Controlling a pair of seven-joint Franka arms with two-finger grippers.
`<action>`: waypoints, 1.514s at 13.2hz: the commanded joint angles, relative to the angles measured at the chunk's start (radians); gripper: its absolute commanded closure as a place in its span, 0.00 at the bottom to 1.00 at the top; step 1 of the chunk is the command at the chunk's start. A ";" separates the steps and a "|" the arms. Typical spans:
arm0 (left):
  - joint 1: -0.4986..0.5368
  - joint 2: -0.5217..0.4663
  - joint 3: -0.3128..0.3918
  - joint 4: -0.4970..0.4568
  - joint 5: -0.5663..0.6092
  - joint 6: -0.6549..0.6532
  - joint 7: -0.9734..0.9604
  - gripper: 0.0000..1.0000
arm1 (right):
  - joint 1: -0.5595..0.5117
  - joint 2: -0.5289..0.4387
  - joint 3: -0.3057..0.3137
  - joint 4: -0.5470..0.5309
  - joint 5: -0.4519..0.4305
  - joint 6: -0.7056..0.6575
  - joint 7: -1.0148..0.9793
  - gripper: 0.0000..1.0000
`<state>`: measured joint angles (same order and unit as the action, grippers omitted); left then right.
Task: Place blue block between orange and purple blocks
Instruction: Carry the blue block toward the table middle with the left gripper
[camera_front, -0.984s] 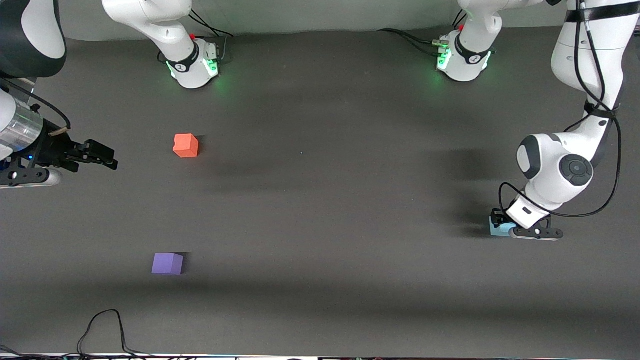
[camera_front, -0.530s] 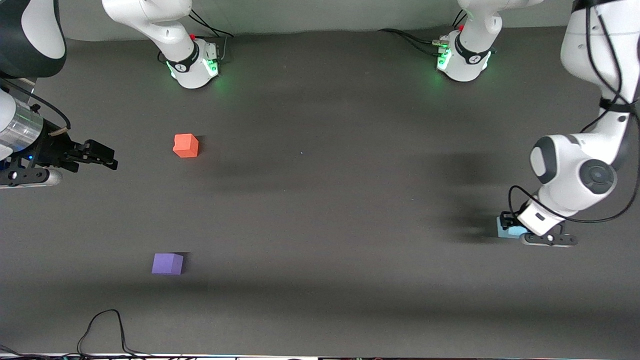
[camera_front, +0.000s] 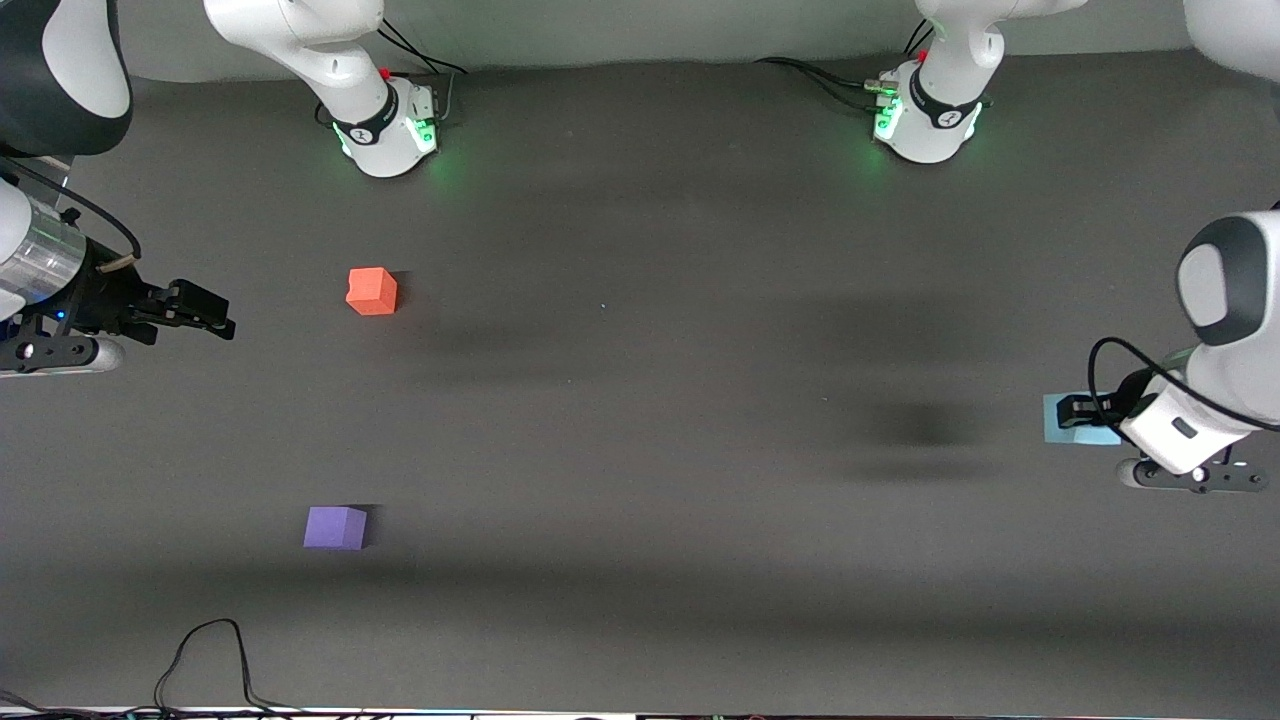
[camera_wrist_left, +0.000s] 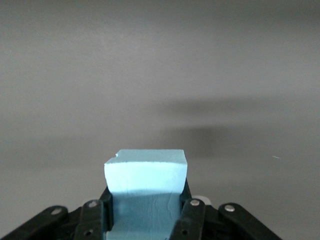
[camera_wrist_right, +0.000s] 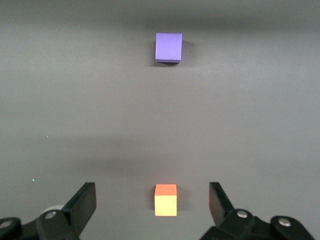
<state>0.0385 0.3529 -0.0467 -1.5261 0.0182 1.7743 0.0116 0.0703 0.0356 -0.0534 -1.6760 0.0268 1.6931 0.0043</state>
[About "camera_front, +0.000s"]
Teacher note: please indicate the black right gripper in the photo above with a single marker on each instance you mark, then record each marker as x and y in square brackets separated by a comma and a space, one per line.
[108, 296]

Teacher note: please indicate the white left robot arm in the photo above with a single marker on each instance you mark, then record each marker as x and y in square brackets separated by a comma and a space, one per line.
[1225, 340]

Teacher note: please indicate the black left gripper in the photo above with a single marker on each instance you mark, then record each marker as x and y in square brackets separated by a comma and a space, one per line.
[1127, 392]

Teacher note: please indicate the orange foam block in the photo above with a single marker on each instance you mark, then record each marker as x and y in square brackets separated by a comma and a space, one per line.
[371, 291]

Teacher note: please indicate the purple foam block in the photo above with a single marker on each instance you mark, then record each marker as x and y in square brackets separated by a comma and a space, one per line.
[335, 528]

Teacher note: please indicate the light blue foam block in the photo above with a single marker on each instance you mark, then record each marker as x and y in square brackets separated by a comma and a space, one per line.
[1090, 437]

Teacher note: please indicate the dark grey table mat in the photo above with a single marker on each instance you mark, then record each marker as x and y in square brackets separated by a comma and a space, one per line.
[700, 560]

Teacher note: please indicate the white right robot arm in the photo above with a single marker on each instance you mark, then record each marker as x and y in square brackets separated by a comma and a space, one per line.
[300, 40]

